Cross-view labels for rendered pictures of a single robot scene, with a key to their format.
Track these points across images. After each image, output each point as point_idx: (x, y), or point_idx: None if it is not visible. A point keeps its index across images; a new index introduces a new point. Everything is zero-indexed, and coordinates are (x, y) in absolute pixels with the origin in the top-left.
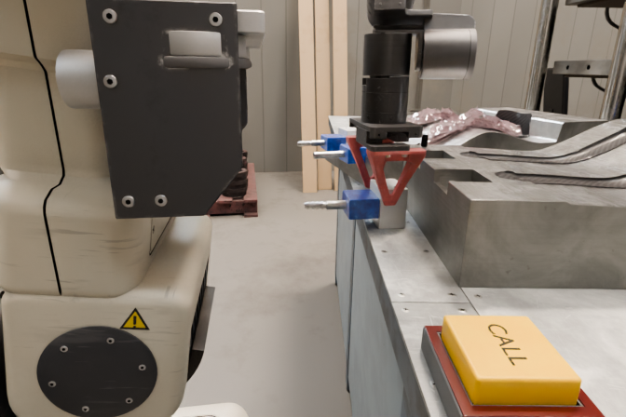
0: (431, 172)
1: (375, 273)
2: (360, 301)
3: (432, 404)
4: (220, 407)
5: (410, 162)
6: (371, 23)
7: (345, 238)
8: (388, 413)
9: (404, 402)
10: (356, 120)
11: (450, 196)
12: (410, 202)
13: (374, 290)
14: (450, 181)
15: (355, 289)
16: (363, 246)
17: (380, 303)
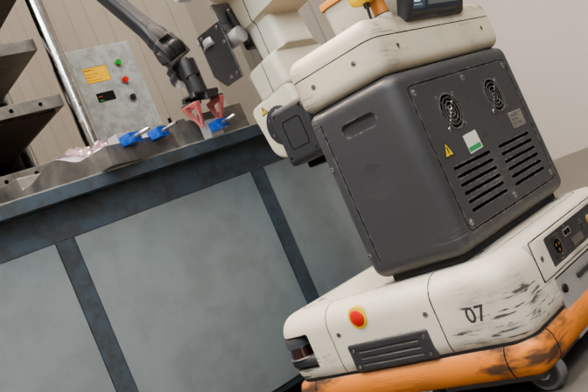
0: (211, 112)
1: (249, 131)
2: (164, 287)
3: None
4: (296, 313)
5: (213, 106)
6: (170, 58)
7: (6, 380)
8: (258, 234)
9: (264, 193)
10: (201, 90)
11: (229, 109)
12: (198, 139)
13: (195, 221)
14: (226, 106)
15: (134, 318)
16: (226, 144)
17: (261, 133)
